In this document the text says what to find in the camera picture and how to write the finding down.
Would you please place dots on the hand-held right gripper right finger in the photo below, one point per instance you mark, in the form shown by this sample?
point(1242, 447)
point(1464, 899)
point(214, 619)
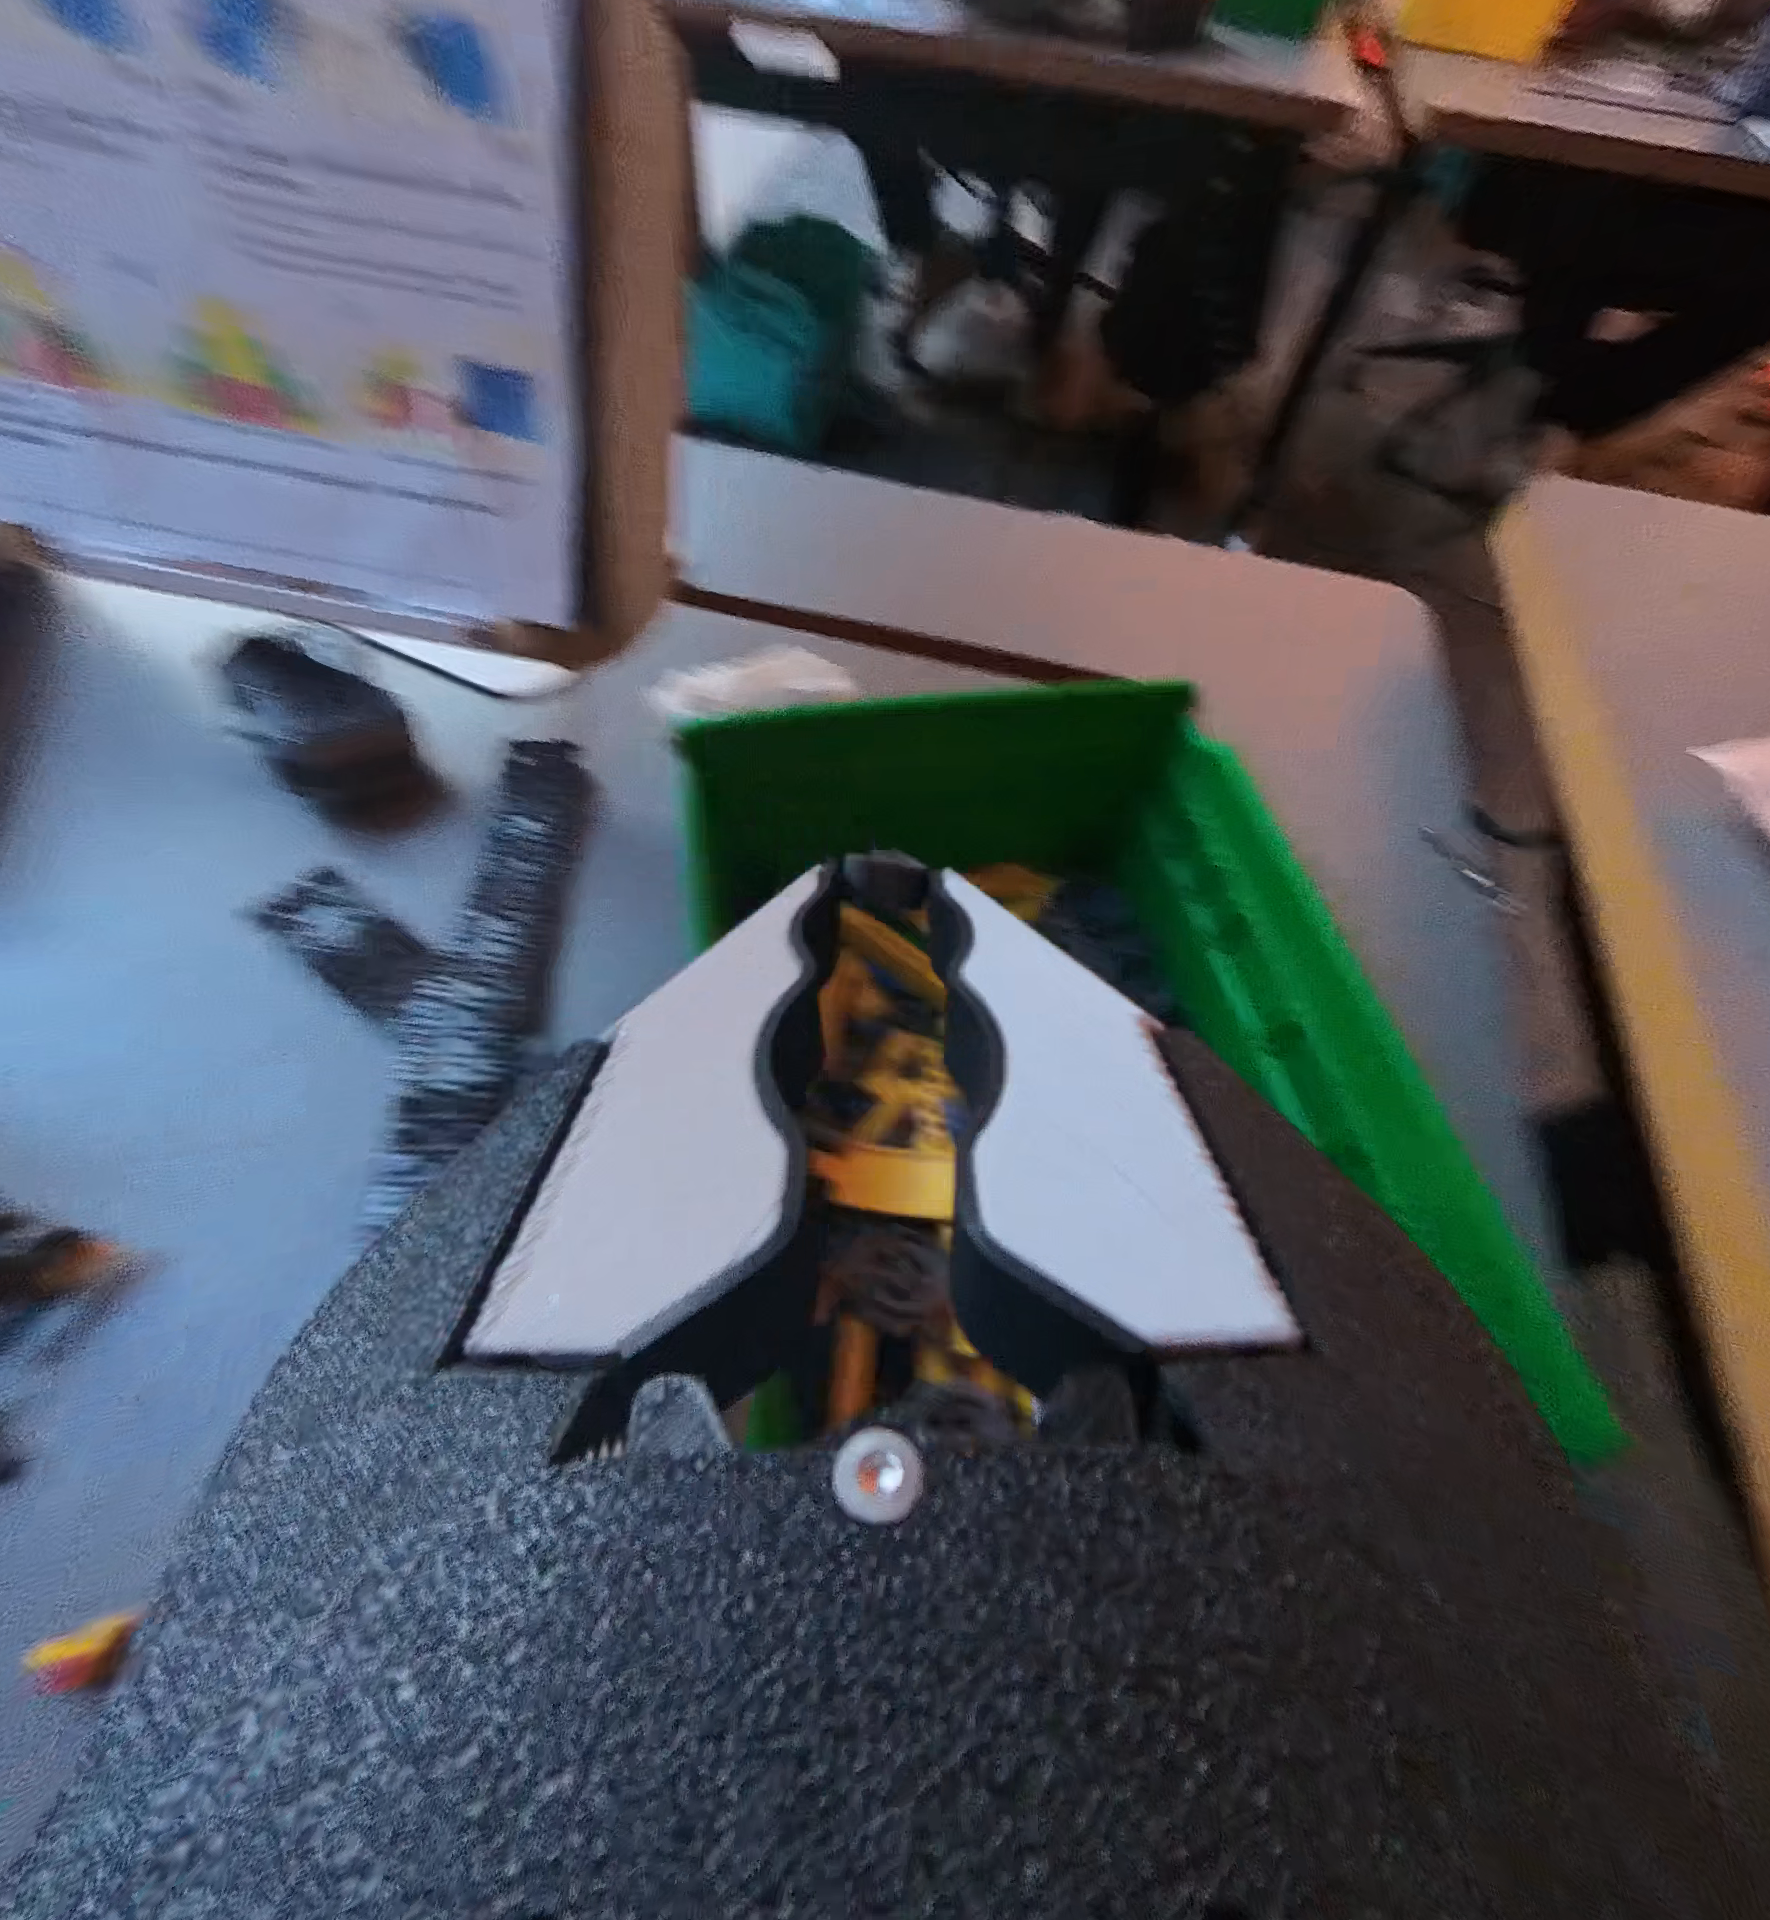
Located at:
point(1113, 1167)

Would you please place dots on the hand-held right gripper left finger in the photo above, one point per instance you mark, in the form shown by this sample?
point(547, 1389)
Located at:
point(642, 1167)

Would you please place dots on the pile of toy building parts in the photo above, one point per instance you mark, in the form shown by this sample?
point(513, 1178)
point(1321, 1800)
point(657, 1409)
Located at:
point(890, 1187)

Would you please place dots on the green plastic bin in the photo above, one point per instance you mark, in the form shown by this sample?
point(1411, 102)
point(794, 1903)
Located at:
point(947, 785)

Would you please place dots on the black toy box assembly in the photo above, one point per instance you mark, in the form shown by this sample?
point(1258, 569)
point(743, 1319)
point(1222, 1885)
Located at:
point(2, 1288)

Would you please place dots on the yellow red toy connector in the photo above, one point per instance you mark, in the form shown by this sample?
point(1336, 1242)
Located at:
point(80, 1646)

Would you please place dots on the grey desk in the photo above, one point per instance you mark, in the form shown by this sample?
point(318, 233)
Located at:
point(1050, 597)

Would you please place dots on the long grey toy track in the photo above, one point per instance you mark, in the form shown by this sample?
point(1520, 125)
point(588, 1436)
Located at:
point(509, 906)

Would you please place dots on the grey toy brick block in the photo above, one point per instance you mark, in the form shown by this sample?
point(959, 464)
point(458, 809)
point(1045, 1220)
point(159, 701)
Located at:
point(327, 733)

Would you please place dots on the workbench table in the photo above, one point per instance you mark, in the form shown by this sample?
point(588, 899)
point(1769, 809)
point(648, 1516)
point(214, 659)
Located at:
point(1695, 630)

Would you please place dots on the teal bag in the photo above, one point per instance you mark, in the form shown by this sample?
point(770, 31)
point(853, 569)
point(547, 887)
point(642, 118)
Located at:
point(770, 350)

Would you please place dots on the instruction sign stand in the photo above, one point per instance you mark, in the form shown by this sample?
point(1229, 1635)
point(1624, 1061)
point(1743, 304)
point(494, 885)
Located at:
point(253, 295)

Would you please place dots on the wooden background table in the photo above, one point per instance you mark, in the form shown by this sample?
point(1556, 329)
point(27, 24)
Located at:
point(1130, 58)

